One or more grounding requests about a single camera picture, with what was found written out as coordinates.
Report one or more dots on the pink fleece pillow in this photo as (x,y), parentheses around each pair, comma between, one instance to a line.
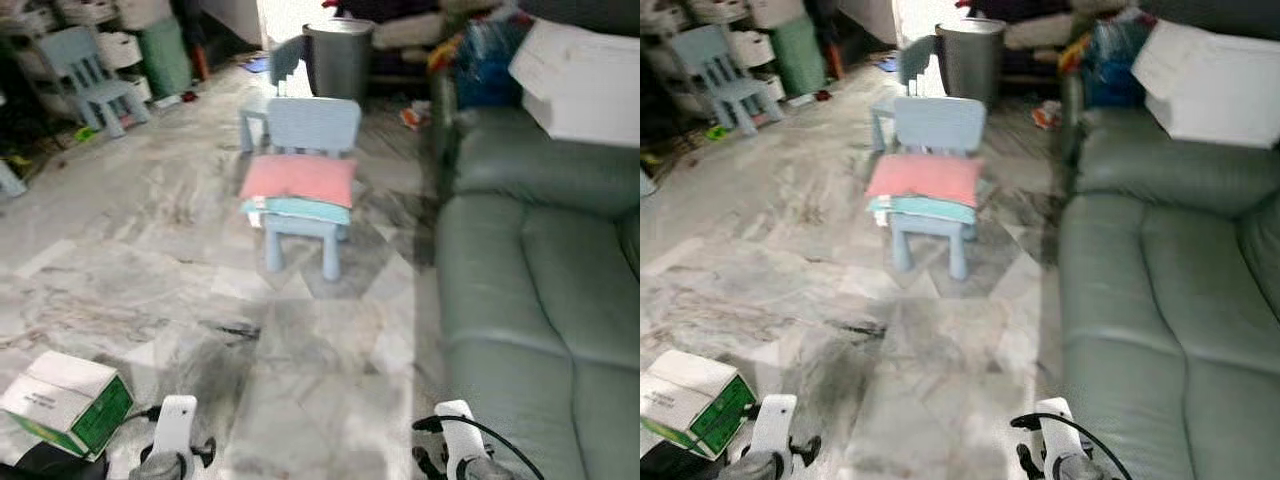
(925,180)
(300,180)

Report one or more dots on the green leather sofa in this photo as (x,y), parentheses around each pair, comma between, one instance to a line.
(520,290)
(1150,290)

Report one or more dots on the teal pillow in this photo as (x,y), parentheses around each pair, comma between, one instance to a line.
(925,211)
(300,211)

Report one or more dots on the white and green carton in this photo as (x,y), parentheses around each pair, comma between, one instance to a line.
(60,395)
(690,400)

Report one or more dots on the light blue plastic child chair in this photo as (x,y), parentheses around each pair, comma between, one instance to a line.
(75,55)
(705,55)
(938,125)
(312,125)

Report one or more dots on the red and white packet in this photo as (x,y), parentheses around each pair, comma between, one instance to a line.
(415,115)
(1047,115)

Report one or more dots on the green plastic bin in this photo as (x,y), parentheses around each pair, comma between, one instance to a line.
(800,55)
(165,55)

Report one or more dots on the blue plastic crate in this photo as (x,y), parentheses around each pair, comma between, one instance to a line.
(1115,65)
(490,65)

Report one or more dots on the white storage drawer unit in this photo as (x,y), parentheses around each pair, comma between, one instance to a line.
(750,48)
(118,48)

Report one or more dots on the grey waste bin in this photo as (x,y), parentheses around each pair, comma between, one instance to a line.
(970,60)
(338,60)

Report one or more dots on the white cardboard box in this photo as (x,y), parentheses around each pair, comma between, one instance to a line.
(1210,85)
(580,85)

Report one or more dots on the yellow and red toy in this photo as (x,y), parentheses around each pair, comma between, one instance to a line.
(1073,55)
(445,55)

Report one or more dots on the beige cloth bundle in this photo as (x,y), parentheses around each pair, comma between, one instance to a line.
(1040,30)
(408,30)

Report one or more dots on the dark grey cushion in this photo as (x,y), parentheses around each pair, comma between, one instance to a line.
(580,12)
(1210,10)

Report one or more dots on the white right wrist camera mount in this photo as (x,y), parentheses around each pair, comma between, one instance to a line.
(462,435)
(1060,430)

